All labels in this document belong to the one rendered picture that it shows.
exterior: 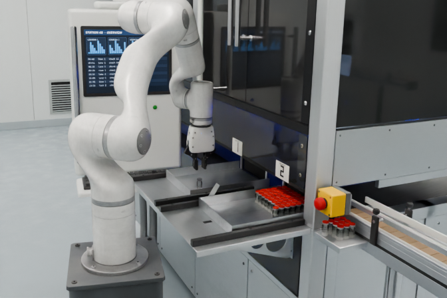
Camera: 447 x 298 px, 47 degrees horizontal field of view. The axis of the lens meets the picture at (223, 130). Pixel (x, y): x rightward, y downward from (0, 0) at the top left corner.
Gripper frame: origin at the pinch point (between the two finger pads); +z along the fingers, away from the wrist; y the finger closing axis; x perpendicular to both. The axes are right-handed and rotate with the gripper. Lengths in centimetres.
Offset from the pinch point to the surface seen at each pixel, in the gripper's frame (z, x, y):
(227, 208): 10.6, -20.9, 2.1
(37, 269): 99, 129, -49
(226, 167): 9.5, 18.7, 20.8
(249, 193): 8.4, -15.4, 13.8
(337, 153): -14, -47, 27
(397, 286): 22, -69, 36
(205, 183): 10.5, 6.1, 5.5
